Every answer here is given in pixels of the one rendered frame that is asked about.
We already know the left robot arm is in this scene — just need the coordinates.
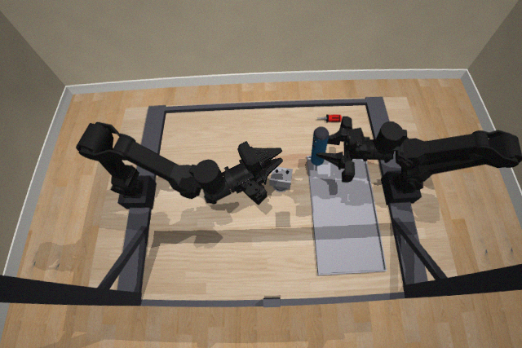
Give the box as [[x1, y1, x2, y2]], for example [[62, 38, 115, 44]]
[[76, 122, 267, 205]]

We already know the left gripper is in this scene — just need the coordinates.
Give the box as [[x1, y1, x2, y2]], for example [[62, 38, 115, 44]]
[[222, 141, 283, 193]]

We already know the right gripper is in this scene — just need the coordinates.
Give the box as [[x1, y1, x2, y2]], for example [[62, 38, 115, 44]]
[[316, 117, 374, 183]]

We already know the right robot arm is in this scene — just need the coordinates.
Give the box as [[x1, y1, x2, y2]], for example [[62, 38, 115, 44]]
[[349, 121, 522, 193]]

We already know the red screwdriver handle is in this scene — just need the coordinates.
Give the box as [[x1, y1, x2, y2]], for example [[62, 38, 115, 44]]
[[317, 114, 342, 122]]

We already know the grey metal l-bracket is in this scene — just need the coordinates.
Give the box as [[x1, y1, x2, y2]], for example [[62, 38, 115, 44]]
[[269, 167, 293, 188]]

